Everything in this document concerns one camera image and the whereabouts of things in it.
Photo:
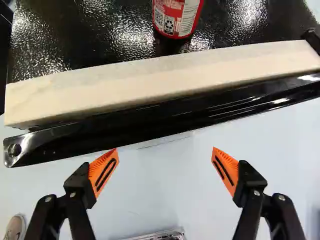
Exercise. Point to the red label drink bottle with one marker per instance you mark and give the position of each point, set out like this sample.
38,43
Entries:
175,20

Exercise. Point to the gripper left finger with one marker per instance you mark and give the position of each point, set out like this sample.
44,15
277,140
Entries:
75,187

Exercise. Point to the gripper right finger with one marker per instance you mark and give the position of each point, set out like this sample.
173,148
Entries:
250,187

